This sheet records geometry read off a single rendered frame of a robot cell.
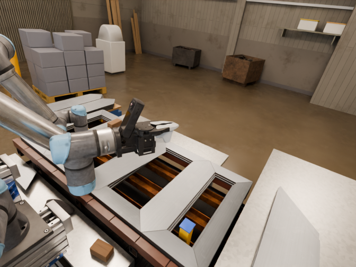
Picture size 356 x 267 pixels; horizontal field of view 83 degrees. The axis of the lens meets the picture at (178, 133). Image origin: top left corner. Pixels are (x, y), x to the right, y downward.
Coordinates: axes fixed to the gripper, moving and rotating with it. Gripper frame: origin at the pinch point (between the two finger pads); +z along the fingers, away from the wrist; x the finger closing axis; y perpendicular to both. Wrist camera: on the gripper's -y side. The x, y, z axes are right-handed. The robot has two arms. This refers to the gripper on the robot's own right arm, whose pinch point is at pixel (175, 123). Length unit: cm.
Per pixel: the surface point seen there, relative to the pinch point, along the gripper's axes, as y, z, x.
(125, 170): 53, -2, -58
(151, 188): 71, 14, -54
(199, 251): 62, 13, 6
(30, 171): 61, -57, -96
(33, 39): -20, -57, -421
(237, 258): 44, 14, 25
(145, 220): 59, -4, -18
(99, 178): 53, -18, -57
